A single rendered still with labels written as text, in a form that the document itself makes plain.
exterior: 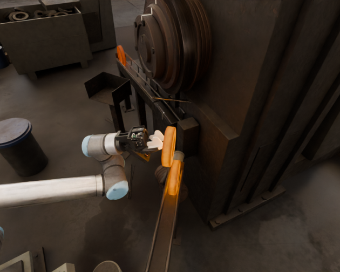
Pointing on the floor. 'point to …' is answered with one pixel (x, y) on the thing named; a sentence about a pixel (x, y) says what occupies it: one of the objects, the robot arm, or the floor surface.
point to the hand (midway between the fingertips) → (168, 143)
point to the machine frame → (260, 98)
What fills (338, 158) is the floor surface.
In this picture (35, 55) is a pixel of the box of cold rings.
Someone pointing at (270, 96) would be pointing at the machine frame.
